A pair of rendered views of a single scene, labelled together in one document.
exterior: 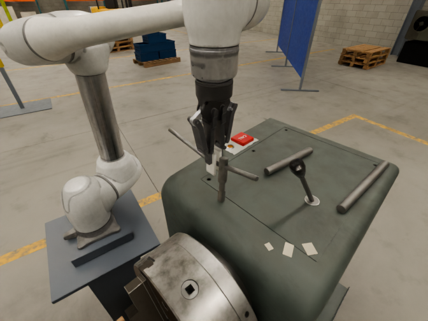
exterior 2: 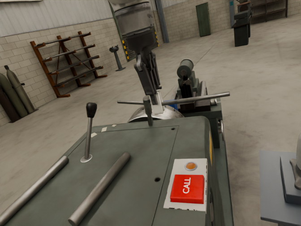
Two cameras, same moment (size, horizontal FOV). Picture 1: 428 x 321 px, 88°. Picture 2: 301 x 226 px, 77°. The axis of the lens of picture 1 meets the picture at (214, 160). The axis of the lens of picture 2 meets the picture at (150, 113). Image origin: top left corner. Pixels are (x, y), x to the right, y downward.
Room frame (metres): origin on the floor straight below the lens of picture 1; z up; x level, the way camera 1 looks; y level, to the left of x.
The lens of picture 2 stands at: (0.93, -0.23, 1.56)
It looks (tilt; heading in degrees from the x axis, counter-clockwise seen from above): 24 degrees down; 157
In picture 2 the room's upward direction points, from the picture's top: 16 degrees counter-clockwise
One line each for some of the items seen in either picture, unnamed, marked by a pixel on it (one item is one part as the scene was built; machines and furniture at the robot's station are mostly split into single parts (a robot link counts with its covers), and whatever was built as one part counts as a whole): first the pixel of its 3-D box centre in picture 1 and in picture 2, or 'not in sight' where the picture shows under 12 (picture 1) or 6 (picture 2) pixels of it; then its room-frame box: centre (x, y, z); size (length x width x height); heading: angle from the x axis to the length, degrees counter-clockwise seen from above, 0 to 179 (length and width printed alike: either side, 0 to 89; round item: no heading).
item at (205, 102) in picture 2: not in sight; (181, 106); (-0.20, 0.51, 0.95); 0.43 x 0.18 x 0.04; 44
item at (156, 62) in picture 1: (155, 48); not in sight; (7.37, 1.76, 0.39); 1.20 x 0.80 x 0.79; 131
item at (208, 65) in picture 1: (214, 62); (135, 20); (0.45, 0.00, 1.58); 0.09 x 0.09 x 0.06
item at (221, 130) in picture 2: not in sight; (214, 124); (-0.07, 0.69, 0.73); 0.27 x 0.12 x 0.27; 134
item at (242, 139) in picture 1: (242, 139); (187, 189); (0.69, -0.10, 1.26); 0.06 x 0.06 x 0.02; 44
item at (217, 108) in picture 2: not in sight; (186, 108); (-0.22, 0.56, 0.89); 0.53 x 0.30 x 0.06; 44
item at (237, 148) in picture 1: (238, 149); (189, 189); (0.67, -0.09, 1.23); 0.13 x 0.08 x 0.06; 134
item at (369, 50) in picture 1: (363, 56); not in sight; (7.16, -4.46, 0.22); 1.25 x 0.86 x 0.44; 125
